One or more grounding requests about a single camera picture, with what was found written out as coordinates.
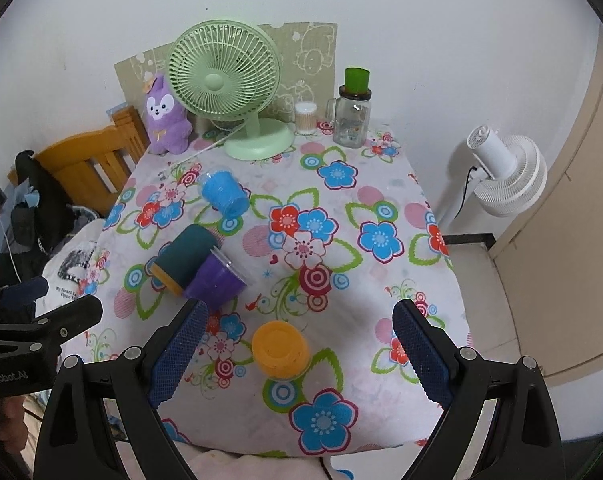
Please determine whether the person's left hand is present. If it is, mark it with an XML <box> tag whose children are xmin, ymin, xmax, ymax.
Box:
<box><xmin>0</xmin><ymin>394</ymin><xmax>28</xmax><ymax>466</ymax></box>

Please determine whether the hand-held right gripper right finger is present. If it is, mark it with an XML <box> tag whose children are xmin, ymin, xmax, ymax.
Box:
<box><xmin>391</xmin><ymin>299</ymin><xmax>565</xmax><ymax>480</ymax></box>

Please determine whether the white standing fan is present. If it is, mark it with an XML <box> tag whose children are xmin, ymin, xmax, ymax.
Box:
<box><xmin>441</xmin><ymin>125</ymin><xmax>549</xmax><ymax>233</ymax></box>

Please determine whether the cartoon printed cardboard sheet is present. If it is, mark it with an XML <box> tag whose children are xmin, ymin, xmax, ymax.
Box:
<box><xmin>114</xmin><ymin>22</ymin><xmax>339</xmax><ymax>126</ymax></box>

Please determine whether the black fan cable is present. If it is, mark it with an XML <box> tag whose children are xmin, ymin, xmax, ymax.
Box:
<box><xmin>454</xmin><ymin>167</ymin><xmax>478</xmax><ymax>221</ymax></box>

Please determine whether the orange cup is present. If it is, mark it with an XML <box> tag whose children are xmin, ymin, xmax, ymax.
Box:
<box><xmin>250</xmin><ymin>321</ymin><xmax>312</xmax><ymax>380</ymax></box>

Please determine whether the dark teal cup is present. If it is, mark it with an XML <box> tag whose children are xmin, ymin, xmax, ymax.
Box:
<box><xmin>148</xmin><ymin>224</ymin><xmax>225</xmax><ymax>295</ymax></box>

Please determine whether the beige door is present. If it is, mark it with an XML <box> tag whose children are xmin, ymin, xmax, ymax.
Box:
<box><xmin>491</xmin><ymin>25</ymin><xmax>603</xmax><ymax>381</ymax></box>

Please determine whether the white fan cable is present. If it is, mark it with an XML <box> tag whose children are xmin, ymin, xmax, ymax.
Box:
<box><xmin>169</xmin><ymin>127</ymin><xmax>242</xmax><ymax>167</ymax></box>

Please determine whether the glass jar mug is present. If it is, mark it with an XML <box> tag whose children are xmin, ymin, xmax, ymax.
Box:
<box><xmin>325</xmin><ymin>86</ymin><xmax>373</xmax><ymax>149</ymax></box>

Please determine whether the white printed cloth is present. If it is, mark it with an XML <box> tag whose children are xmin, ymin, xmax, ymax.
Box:
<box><xmin>34</xmin><ymin>220</ymin><xmax>107</xmax><ymax>321</ymax></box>

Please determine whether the green cup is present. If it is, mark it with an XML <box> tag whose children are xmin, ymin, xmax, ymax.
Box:
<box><xmin>344</xmin><ymin>66</ymin><xmax>372</xmax><ymax>92</ymax></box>

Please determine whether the floral tablecloth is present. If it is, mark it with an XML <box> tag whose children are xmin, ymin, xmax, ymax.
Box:
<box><xmin>84</xmin><ymin>117</ymin><xmax>469</xmax><ymax>480</ymax></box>

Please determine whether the black clothing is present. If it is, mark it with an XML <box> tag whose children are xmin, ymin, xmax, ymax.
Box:
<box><xmin>0</xmin><ymin>150</ymin><xmax>77</xmax><ymax>291</ymax></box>

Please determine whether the blue cup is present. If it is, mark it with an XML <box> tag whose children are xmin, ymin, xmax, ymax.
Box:
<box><xmin>200</xmin><ymin>170</ymin><xmax>251</xmax><ymax>221</ymax></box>

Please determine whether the green desk fan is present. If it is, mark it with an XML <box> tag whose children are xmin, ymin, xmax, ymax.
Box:
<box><xmin>168</xmin><ymin>20</ymin><xmax>296</xmax><ymax>161</ymax></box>

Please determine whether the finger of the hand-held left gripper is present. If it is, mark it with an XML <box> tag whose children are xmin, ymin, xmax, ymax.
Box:
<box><xmin>0</xmin><ymin>276</ymin><xmax>50</xmax><ymax>331</ymax></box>
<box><xmin>30</xmin><ymin>293</ymin><xmax>104</xmax><ymax>361</ymax></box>

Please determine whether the purple plush toy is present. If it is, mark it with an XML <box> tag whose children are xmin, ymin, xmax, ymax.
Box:
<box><xmin>142</xmin><ymin>72</ymin><xmax>193</xmax><ymax>156</ymax></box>

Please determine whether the purple cup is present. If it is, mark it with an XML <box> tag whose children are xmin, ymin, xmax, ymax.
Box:
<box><xmin>183</xmin><ymin>247</ymin><xmax>249</xmax><ymax>308</ymax></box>

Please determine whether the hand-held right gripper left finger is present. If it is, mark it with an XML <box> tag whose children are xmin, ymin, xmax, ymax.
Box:
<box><xmin>34</xmin><ymin>299</ymin><xmax>210</xmax><ymax>480</ymax></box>

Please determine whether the cotton swab container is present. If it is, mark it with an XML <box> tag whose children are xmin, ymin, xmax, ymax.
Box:
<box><xmin>294</xmin><ymin>101</ymin><xmax>319</xmax><ymax>136</ymax></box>

